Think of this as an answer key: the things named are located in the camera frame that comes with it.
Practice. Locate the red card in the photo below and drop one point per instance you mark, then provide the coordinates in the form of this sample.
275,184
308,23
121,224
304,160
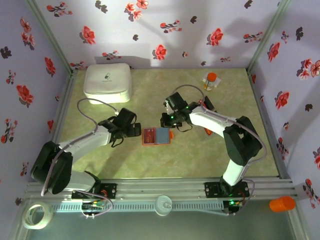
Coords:
200,101
149,137
208,131

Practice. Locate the orange card holder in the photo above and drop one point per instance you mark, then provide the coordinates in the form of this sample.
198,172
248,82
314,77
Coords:
171,135

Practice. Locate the blue grey card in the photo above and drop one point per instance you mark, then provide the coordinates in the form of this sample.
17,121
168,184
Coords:
163,136

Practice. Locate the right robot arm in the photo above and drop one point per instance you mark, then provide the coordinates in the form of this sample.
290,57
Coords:
207,122

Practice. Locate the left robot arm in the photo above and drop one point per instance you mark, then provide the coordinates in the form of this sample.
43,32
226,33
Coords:
85,141

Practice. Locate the black card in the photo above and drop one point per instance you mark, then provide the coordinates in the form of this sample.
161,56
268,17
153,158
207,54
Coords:
208,102

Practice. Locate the white zip pouch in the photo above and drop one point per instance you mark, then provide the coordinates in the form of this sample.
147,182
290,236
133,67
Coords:
107,82

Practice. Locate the pill bottle orange cap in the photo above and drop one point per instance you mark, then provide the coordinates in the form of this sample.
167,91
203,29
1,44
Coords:
211,77

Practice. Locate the clear round lid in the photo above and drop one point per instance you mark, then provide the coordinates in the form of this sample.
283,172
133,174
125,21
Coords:
162,205

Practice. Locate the green circuit board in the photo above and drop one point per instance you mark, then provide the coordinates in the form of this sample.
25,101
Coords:
93,206
232,203

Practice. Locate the clear tape roll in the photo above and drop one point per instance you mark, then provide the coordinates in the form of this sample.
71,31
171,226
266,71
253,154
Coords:
50,215

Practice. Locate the orange plastic cup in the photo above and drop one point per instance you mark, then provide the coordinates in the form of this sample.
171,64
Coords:
282,204

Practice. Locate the aluminium frame rail wide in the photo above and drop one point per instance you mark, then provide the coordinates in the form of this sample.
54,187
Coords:
160,187

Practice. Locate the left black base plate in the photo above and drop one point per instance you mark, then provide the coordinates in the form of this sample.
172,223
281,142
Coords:
111,191

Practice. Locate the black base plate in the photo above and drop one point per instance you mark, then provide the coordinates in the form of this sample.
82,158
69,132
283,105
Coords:
211,190
111,191

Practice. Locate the aluminium side rail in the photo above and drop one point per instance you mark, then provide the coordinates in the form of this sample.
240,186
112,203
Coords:
63,107
267,125

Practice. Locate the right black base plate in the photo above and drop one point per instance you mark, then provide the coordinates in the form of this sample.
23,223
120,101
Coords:
211,190

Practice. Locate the aluminium frame post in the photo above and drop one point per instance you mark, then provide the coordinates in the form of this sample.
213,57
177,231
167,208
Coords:
268,37
51,37

